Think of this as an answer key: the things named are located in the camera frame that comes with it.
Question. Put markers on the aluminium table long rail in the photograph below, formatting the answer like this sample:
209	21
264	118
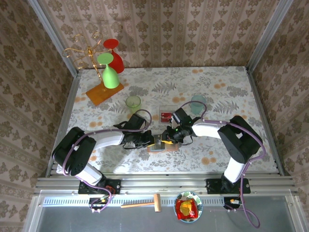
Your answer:
164	183

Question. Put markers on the green plastic tumbler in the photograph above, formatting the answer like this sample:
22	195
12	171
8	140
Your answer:
132	104

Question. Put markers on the gold glass rack wooden base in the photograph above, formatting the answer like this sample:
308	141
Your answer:
101	94

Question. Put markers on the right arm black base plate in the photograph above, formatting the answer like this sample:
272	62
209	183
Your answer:
212	187

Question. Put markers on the grey metal shelf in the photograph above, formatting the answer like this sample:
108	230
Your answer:
120	222

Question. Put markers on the aluminium frame post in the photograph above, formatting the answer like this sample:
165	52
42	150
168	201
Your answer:
55	36
268	36

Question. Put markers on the red wine glass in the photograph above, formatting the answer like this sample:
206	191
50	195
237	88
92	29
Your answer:
118	62

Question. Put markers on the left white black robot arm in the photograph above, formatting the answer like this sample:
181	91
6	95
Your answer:
106	140

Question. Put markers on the wooden mallet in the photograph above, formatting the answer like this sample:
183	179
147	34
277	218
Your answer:
157	203

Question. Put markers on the red VIP card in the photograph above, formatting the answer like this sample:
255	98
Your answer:
165	117

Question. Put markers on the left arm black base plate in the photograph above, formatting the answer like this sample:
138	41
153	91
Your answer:
113	187

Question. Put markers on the red yellow snack bag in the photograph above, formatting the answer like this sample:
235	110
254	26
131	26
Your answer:
186	209

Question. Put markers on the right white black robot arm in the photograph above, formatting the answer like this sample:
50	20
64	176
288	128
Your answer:
207	129

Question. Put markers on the aluminium table side rail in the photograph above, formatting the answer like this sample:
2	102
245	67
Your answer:
69	101
258	96

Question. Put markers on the slotted metal strip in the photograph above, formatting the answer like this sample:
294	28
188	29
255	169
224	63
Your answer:
72	201

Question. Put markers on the tan leather card holder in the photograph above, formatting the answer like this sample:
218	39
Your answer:
157	145

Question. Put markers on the blue plastic tumbler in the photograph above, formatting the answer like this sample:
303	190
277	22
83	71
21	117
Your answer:
196	110

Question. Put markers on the green wine glass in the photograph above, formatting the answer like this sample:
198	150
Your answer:
109	77

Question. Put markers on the clear plastic tray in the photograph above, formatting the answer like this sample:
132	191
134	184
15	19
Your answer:
169	108

